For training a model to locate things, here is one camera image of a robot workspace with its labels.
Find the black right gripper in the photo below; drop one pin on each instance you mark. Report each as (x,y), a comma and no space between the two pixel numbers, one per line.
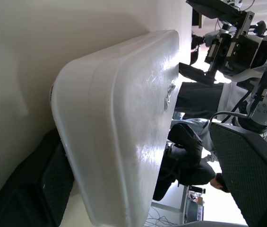
(244,52)

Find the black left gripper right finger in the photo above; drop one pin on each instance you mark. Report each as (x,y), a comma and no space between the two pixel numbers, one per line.
(253,177)

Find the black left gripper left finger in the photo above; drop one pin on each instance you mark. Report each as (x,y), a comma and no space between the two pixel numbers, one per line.
(29,189)

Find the white plastic box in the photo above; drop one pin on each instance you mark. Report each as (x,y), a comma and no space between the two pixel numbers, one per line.
(114,123)

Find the person in dark trousers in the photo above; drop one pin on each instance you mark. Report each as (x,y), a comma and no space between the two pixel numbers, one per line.
(199,99)

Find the cluttered background desk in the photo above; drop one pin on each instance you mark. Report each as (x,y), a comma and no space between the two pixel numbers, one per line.
(194,204)

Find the person in black jacket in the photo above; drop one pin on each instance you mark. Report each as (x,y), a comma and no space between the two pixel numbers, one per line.
(190,163)

